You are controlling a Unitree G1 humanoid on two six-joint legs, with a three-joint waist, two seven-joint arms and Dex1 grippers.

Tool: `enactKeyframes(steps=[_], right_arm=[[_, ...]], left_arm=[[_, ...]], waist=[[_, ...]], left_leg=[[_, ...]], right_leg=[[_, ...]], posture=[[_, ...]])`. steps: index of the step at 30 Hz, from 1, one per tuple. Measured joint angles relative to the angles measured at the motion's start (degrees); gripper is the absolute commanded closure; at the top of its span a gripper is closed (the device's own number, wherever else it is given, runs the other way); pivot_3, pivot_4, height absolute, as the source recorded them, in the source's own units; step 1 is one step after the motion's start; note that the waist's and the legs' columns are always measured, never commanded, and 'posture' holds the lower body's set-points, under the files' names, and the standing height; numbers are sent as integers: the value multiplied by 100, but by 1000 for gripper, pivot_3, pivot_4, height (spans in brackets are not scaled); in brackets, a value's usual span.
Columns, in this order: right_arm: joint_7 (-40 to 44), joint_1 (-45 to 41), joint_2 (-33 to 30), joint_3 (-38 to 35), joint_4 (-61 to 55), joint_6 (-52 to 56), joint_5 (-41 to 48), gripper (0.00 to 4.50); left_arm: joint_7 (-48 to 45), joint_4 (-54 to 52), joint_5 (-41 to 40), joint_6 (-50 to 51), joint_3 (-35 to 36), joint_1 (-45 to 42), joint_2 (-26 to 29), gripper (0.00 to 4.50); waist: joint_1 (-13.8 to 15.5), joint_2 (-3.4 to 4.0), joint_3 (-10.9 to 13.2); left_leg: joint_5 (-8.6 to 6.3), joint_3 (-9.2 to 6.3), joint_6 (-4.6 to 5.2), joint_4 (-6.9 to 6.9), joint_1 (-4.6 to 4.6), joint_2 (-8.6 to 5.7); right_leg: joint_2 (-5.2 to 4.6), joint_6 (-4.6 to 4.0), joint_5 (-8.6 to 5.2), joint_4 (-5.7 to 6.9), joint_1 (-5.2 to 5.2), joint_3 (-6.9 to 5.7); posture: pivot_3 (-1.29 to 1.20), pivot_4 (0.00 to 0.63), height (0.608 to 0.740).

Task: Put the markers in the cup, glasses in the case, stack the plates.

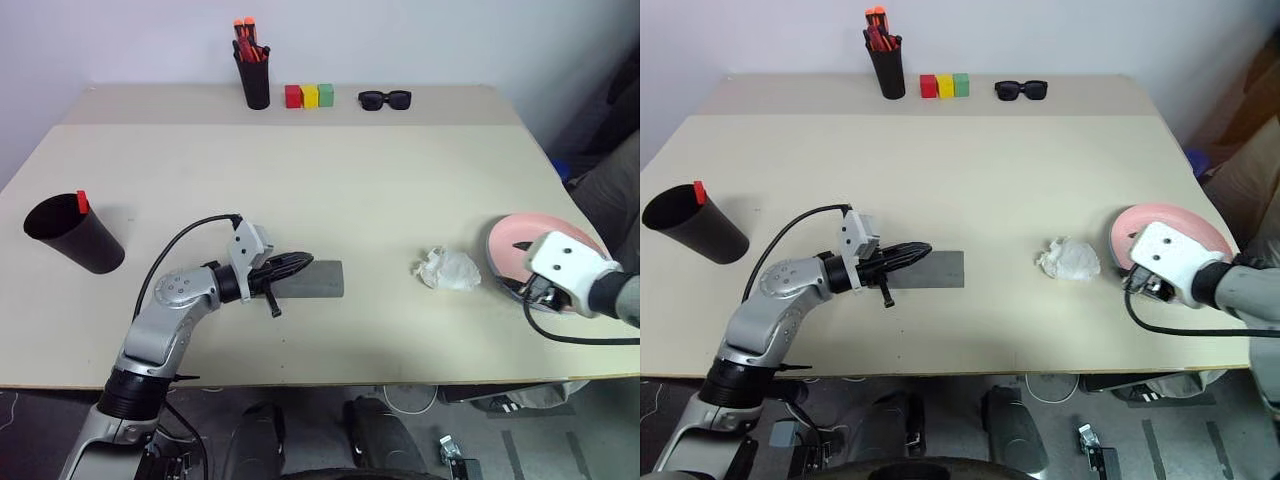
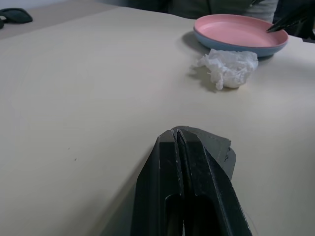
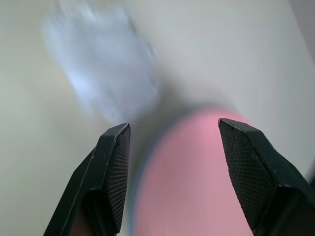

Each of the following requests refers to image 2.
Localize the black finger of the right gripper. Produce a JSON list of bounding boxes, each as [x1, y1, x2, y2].
[[267, 13, 315, 34], [272, 1, 315, 28]]

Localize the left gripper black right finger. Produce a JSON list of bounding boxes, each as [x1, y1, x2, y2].
[[177, 130, 254, 236]]

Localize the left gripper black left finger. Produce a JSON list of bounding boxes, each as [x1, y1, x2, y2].
[[130, 129, 185, 236]]

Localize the pink plastic plate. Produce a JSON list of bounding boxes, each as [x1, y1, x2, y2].
[[193, 14, 288, 48]]

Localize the white crumpled tissue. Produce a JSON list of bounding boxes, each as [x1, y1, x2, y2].
[[191, 48, 259, 90]]

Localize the blue plastic plate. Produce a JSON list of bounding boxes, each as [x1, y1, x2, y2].
[[193, 27, 288, 59]]

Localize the black sunglasses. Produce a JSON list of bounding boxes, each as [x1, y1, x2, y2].
[[0, 8, 33, 30]]

